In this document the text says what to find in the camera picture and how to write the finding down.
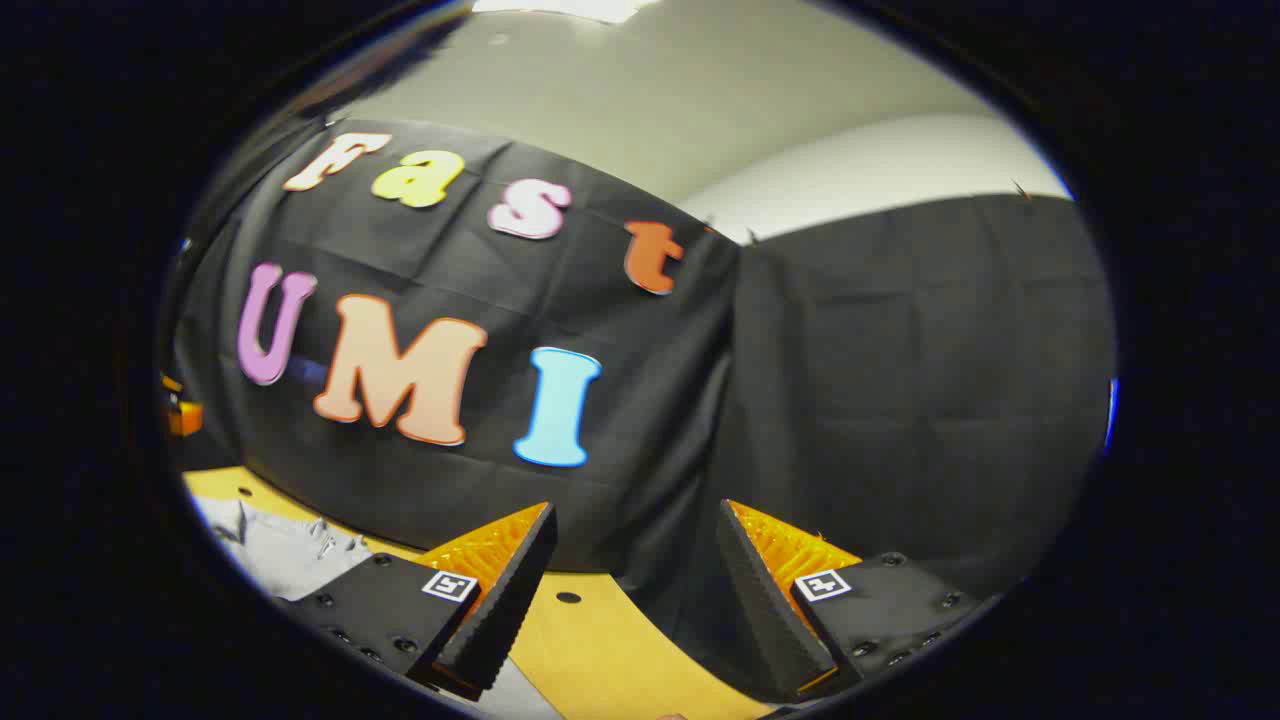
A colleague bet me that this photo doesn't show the grey zip-neck sweatshirt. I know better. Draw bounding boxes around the grey zip-neck sweatshirt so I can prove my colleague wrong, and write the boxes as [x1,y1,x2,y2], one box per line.
[192,497,561,720]

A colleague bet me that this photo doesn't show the black backdrop cloth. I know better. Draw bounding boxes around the black backdrop cloth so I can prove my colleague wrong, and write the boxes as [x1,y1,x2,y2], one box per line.
[170,118,1118,701]

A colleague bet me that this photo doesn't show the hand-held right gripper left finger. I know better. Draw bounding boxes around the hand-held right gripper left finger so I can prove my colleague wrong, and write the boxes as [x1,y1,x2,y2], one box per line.
[275,500,559,701]

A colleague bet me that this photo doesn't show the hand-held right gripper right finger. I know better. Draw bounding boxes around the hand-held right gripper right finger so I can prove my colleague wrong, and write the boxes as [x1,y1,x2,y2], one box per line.
[714,498,989,703]

